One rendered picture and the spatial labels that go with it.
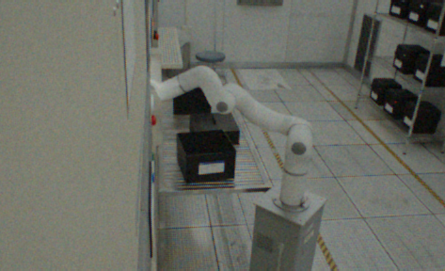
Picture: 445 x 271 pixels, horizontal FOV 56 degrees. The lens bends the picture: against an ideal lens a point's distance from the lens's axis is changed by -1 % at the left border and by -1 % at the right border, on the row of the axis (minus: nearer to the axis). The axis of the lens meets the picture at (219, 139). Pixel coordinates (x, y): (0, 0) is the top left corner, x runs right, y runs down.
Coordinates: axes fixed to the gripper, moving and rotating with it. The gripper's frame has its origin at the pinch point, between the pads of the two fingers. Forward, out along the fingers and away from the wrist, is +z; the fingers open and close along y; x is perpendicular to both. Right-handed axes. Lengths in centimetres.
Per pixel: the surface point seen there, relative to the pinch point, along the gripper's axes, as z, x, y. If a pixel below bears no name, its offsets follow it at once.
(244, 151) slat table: -85, -43, 24
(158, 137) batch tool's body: -33.3, -26.9, 14.1
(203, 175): -57, -38, -9
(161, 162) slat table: -35, -43, 14
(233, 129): -80, -33, 34
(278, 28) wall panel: -219, -57, 422
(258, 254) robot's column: -84, -74, -33
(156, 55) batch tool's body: -33.3, 20.1, 14.1
